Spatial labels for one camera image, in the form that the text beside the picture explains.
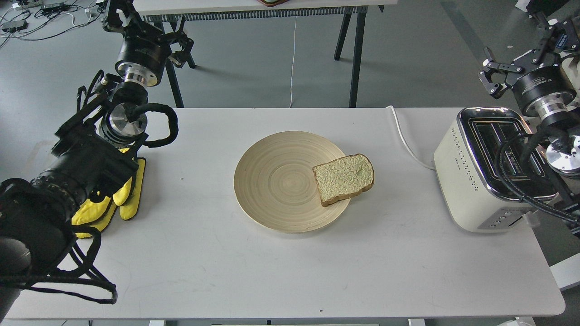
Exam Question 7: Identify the brown object on background table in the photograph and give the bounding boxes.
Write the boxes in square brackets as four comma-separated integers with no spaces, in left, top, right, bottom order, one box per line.
[258,0,288,7]

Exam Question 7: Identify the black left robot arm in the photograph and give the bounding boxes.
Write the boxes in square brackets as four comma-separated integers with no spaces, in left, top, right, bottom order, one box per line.
[0,0,194,318]

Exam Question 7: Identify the round bamboo plate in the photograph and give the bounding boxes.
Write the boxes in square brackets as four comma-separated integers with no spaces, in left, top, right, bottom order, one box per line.
[233,131,350,233]

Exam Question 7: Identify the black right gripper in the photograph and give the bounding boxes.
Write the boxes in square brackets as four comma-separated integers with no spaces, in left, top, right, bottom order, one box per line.
[478,13,579,117]

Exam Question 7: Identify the slice of bread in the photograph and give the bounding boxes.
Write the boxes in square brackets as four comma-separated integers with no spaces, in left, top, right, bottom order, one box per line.
[312,154,375,207]

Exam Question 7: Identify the white hanging cable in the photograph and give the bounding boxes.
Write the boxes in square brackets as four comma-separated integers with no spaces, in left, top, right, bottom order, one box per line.
[289,16,298,108]

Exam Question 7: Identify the background table with black legs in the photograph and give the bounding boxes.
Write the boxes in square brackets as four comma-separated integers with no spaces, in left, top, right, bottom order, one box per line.
[134,0,385,108]

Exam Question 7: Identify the cream and chrome toaster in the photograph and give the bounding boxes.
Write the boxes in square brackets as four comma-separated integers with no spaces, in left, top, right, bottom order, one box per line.
[434,107,533,233]

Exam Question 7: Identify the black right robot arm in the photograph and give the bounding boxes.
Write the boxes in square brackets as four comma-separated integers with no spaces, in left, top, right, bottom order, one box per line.
[479,8,579,237]

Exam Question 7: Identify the cables and adapters on floor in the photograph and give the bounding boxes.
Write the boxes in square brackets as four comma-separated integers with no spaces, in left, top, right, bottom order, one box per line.
[0,0,107,48]

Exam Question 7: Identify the white toaster power cord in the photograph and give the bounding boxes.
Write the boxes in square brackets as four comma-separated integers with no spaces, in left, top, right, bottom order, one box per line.
[386,105,436,171]

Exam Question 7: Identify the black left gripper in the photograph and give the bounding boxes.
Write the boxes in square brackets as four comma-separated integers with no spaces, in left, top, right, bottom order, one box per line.
[103,0,196,87]

